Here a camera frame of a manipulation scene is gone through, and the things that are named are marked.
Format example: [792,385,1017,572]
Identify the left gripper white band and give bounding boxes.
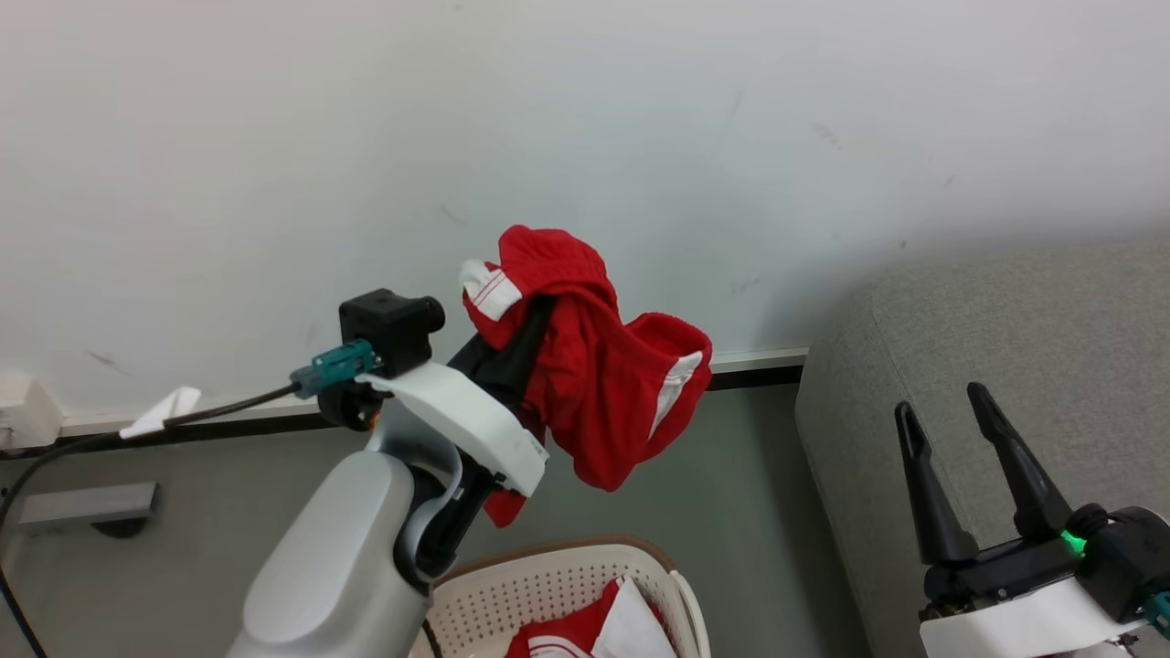
[356,297,555,588]

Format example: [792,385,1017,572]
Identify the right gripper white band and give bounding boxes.
[894,382,1149,658]

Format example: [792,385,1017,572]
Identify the red shorts with white stripes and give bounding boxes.
[457,224,714,529]

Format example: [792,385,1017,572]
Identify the cream perforated laundry basket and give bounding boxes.
[409,536,712,658]

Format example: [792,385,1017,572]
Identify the red white clothing in basket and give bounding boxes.
[505,575,682,658]

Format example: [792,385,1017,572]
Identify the grey fabric sofa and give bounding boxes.
[793,239,1170,658]

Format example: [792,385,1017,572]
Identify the white black baseboard strip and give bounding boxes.
[0,345,811,460]

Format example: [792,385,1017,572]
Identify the grey metal floor plate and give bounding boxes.
[16,482,162,539]

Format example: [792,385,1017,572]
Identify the teal cable connector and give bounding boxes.
[291,339,379,399]

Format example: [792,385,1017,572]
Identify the white cable tag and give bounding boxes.
[119,386,202,440]

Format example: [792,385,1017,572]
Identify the thin black cable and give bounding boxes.
[0,384,303,658]

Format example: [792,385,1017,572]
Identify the white wall socket box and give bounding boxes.
[0,369,67,454]

